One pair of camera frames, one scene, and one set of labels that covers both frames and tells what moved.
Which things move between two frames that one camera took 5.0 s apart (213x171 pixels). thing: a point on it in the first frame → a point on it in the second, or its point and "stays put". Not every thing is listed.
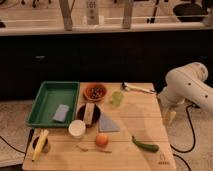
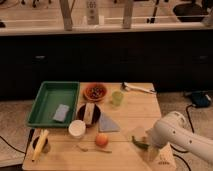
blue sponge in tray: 61,112 stays put
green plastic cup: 117,98 stays put
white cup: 77,127 stays put
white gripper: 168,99 → 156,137
